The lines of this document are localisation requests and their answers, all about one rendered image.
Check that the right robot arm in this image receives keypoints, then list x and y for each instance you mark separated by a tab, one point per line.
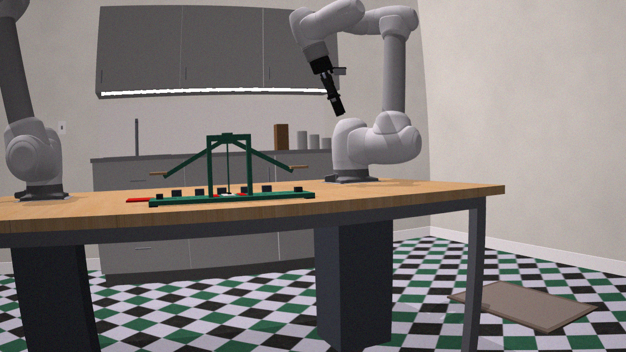
33	152

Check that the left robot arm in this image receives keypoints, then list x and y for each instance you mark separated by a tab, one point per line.
392	140

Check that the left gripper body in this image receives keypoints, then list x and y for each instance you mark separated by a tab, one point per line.
321	65

